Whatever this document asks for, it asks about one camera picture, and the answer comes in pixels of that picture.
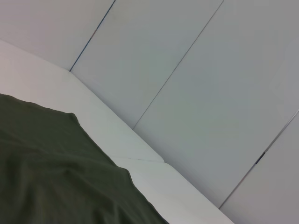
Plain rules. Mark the dark green T-shirt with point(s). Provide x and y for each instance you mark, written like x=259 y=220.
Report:
x=58 y=168

